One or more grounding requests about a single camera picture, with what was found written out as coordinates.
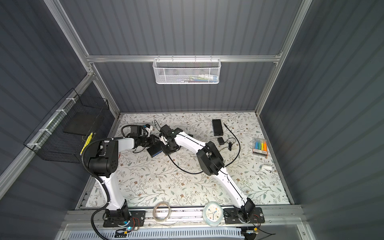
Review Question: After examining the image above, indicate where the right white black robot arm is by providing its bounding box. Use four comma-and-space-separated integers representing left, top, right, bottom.
160, 125, 255, 223

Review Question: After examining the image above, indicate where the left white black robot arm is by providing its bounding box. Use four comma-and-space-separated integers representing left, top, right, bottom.
80, 124, 158, 227

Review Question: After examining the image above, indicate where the floral table mat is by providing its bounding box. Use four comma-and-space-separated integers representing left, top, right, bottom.
85, 111, 290, 208

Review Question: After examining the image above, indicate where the small black power adapter right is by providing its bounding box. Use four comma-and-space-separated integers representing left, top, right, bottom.
217, 137, 225, 146

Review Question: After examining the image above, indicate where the yellow black striped item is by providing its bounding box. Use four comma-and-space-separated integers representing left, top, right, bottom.
80, 132, 94, 156

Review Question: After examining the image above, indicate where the black flat box in basket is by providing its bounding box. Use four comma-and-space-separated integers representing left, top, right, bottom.
63, 112, 100, 136

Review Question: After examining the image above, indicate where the clear tape roll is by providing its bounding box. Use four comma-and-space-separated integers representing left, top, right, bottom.
152, 201, 172, 223

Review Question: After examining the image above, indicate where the white round clock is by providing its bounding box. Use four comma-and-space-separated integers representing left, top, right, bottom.
203, 202, 224, 227

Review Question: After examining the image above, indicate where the highlighter marker pack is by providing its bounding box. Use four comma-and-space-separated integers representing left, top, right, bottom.
252, 138, 269, 157

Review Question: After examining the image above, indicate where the small white cylinder object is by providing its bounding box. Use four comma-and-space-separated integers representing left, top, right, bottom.
261, 165, 274, 173

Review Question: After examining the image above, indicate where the white wire mesh basket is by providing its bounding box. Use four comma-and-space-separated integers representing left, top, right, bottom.
153, 58, 222, 85

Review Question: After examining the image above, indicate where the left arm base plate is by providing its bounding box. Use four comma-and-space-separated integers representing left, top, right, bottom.
103, 210, 146, 228

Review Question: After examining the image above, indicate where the black wire basket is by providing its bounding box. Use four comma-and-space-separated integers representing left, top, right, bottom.
24, 92, 114, 164

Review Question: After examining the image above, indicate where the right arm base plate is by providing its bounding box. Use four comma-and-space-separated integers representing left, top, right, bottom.
224, 207, 265, 225

